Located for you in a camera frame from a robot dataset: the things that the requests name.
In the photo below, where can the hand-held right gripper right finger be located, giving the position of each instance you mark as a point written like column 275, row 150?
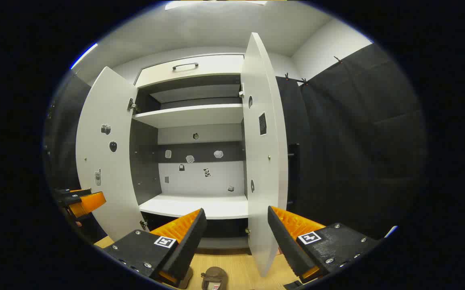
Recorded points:
column 285, row 237

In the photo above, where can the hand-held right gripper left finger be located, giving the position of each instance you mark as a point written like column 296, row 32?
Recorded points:
column 190, row 241

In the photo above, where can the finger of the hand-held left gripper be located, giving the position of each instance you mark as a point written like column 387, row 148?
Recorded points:
column 69, row 192
column 89, row 203

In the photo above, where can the brown fuzzy shoe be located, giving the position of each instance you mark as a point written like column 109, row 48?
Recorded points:
column 186, row 280
column 216, row 274

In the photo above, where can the white shoe cabinet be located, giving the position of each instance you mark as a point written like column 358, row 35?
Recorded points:
column 216, row 181

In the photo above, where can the white cabinet door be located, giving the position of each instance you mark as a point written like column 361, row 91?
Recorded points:
column 260, row 169
column 111, row 104

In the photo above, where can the white cabinet shelf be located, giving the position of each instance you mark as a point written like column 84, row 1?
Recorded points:
column 192, row 114
column 216, row 205

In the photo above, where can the black backdrop cloth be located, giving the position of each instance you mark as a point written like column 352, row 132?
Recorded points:
column 357, row 141

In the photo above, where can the white drawer front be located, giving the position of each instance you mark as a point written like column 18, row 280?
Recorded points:
column 216, row 66

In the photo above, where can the ceiling light strip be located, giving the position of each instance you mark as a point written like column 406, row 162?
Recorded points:
column 216, row 4

